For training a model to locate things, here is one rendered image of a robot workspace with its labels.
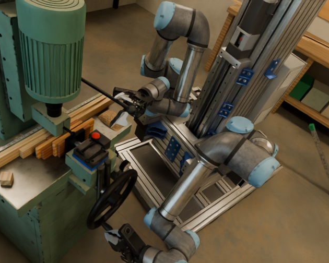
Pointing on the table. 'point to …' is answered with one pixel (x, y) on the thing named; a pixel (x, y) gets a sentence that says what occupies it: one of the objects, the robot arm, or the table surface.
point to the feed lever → (112, 97)
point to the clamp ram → (70, 142)
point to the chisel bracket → (57, 124)
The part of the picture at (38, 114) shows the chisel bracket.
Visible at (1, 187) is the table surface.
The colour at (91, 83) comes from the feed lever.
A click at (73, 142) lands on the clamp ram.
